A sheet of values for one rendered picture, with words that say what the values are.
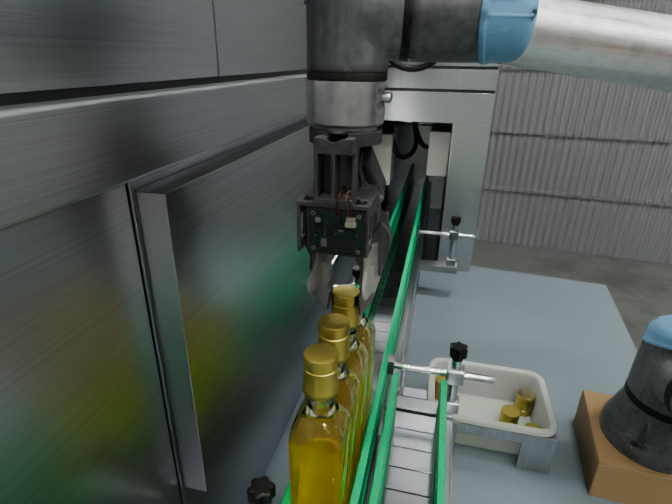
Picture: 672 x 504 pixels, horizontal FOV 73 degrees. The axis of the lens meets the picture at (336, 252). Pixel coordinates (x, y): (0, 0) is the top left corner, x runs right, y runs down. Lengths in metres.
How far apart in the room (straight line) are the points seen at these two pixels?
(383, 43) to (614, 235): 3.77
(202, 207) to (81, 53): 0.16
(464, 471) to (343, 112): 0.69
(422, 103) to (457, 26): 1.05
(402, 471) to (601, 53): 0.58
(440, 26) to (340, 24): 0.08
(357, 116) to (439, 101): 1.05
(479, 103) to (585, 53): 0.89
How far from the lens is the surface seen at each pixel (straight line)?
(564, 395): 1.15
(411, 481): 0.71
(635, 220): 4.11
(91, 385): 0.41
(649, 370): 0.86
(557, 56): 0.58
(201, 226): 0.44
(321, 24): 0.42
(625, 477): 0.94
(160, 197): 0.39
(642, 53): 0.61
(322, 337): 0.49
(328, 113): 0.42
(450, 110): 1.47
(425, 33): 0.42
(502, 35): 0.43
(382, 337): 0.97
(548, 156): 3.87
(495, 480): 0.92
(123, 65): 0.40
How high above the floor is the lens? 1.42
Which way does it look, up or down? 24 degrees down
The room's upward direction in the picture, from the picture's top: 1 degrees clockwise
